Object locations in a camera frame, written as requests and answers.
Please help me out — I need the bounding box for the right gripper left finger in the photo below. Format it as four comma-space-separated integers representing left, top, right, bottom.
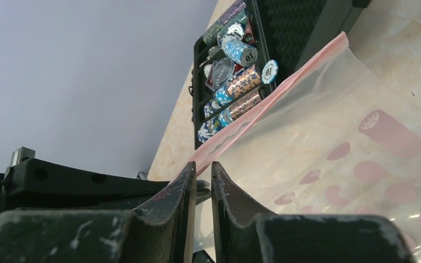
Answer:
0, 162, 197, 262

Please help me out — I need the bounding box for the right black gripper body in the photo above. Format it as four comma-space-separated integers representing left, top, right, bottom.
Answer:
0, 147, 211, 233

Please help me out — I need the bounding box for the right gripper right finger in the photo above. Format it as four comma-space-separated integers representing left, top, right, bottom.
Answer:
211, 162, 415, 262

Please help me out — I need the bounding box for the clear zip top bag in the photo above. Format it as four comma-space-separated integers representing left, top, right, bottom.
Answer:
191, 32, 421, 262

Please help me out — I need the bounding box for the white ten poker chip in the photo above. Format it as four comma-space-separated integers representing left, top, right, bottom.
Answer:
261, 60, 278, 84

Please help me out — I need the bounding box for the black poker chip case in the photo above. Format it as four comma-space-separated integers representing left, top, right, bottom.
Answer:
190, 0, 373, 150

